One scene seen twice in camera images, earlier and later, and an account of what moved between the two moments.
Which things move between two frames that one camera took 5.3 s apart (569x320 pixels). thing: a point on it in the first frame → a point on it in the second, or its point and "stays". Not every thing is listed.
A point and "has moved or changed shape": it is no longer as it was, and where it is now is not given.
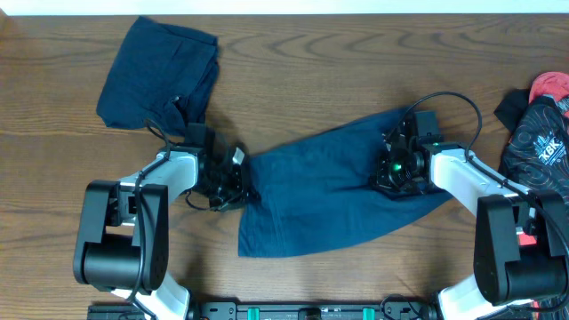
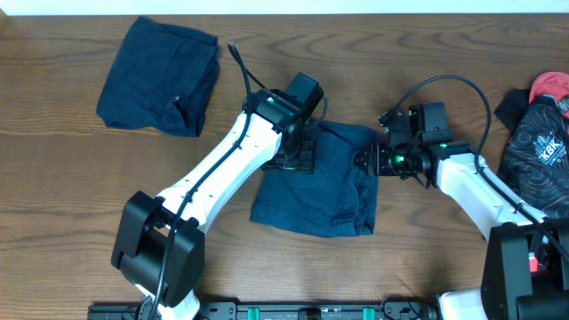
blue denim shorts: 319,192 has moved or changed shape
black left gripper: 237,198 → 306,164
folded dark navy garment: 164,76 stays
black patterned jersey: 535,156 stays
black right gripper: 380,181 → 376,159
